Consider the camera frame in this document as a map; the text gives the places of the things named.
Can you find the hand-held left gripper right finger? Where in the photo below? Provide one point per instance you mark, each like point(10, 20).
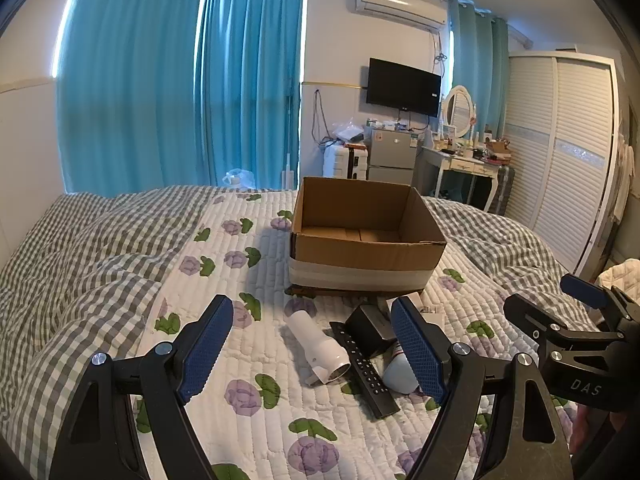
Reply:
point(417, 352)

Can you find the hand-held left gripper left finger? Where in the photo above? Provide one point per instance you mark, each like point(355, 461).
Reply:
point(202, 352)

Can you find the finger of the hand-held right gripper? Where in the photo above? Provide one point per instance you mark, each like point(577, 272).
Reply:
point(525, 312)
point(582, 290)

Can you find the white round jar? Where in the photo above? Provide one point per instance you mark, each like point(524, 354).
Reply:
point(400, 375)

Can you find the small white box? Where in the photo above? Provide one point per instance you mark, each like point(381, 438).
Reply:
point(431, 311)

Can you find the small black box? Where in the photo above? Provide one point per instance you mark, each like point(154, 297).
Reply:
point(369, 332)

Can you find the black remote control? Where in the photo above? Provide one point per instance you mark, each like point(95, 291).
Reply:
point(367, 377)

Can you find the white cylindrical bottle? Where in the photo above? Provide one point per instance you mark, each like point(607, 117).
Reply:
point(315, 347)

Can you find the brown cardboard box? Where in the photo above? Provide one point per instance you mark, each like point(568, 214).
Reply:
point(365, 255)

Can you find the person's right hand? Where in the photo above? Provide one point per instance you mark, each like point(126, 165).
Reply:
point(582, 430)

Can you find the white padded cloth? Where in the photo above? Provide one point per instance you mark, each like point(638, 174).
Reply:
point(620, 277)

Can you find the white floral quilt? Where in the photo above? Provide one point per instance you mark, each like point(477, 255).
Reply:
point(280, 420)

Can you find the grey suitcase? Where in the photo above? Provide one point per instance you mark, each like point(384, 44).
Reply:
point(504, 190)

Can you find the white louvred wardrobe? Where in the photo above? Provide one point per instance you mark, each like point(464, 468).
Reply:
point(565, 160)

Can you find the floral quilted bedspread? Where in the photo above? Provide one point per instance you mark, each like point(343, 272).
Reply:
point(75, 260)

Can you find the white dressing table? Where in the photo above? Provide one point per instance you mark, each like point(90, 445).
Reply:
point(460, 165)

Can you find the white plastic bag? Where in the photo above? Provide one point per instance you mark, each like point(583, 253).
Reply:
point(239, 179)

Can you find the silver small fridge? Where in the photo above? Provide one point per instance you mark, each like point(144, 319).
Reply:
point(392, 155)

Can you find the white suitcase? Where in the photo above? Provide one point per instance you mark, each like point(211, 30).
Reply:
point(334, 160)

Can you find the white oval mirror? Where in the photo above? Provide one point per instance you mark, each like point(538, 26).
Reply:
point(459, 107)

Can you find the clear plastic bag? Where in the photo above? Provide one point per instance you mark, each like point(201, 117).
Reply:
point(348, 131)

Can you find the narrow teal curtain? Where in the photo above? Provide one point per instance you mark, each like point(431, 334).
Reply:
point(477, 75)

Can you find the wide teal curtain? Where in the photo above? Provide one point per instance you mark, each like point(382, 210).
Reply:
point(130, 85)

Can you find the white air conditioner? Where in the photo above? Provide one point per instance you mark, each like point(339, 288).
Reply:
point(397, 7)

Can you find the black wall television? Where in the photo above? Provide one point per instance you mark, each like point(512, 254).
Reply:
point(402, 86)

